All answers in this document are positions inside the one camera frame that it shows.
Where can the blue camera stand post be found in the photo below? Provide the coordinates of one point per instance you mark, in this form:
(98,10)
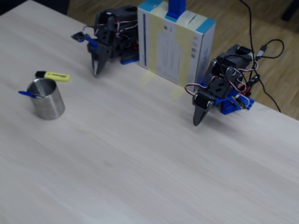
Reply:
(176,9)

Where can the silver metal cup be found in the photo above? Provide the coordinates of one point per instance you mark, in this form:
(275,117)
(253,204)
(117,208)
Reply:
(49,105)

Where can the white blue cardboard box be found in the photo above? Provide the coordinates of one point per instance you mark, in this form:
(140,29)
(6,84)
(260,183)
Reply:
(170,58)

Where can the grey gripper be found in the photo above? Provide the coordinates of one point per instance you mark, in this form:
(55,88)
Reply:
(202,101)

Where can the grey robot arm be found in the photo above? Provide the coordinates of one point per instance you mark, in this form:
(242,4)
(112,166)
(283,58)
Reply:
(233,60)

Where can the dark furniture piece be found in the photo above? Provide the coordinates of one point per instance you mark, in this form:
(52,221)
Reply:
(290,8)

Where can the blue capped clear pen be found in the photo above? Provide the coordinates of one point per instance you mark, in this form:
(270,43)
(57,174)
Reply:
(24,93)

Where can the yellow highlighter marker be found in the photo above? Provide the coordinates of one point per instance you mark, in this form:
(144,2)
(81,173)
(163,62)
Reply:
(58,76)

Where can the grey gripper with camera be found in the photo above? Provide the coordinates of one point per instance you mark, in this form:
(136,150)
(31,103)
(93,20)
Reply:
(102,54)

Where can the blue arm base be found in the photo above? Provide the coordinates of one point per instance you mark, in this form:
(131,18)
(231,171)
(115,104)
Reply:
(225,107)
(128,61)

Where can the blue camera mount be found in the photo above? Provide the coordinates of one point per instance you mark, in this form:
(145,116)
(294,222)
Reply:
(92,44)

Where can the grey robot arm with camera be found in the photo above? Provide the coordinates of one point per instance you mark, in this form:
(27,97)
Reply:
(123,16)

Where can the bare camera circuit board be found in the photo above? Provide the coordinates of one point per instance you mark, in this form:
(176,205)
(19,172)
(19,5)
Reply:
(78,37)

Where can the motor controller board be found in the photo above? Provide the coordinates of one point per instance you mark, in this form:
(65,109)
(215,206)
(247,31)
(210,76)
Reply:
(239,101)

